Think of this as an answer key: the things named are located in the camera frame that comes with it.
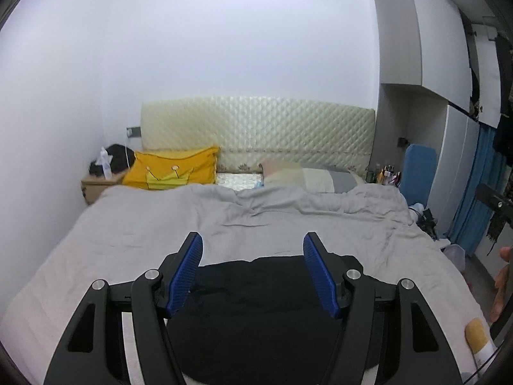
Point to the yellow crown pillow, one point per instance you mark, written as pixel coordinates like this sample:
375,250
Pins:
169,169

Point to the grey striped pillow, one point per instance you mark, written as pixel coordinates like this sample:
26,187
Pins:
314,178

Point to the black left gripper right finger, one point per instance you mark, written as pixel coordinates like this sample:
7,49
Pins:
387,327

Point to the black padded jacket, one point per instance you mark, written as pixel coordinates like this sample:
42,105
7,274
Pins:
254,322

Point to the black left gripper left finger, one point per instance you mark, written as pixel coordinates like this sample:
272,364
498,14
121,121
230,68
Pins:
92,349

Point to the blue cushion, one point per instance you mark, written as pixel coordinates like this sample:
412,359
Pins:
419,169

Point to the grey wall socket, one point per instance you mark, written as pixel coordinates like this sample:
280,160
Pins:
134,132

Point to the black bag on nightstand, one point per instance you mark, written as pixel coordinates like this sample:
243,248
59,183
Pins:
121,158

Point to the cream quilted headboard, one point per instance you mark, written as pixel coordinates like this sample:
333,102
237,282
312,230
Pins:
251,130

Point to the patterned bed sheet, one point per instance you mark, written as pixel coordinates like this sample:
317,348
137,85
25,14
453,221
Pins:
240,181

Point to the bottles on right nightstand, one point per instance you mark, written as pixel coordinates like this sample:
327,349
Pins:
383,175

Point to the blue curtain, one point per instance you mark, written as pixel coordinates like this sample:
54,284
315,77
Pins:
472,217

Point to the yellow and white sock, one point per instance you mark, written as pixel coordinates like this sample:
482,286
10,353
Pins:
479,343

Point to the person's right hand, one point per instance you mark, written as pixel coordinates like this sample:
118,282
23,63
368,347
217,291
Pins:
500,284

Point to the white wardrobe cabinet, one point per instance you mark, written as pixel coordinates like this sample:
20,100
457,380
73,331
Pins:
439,82

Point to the grey bed cover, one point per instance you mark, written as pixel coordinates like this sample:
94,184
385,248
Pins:
128,231

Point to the wooden bedside table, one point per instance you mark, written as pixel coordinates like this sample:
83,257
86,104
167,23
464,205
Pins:
93,186

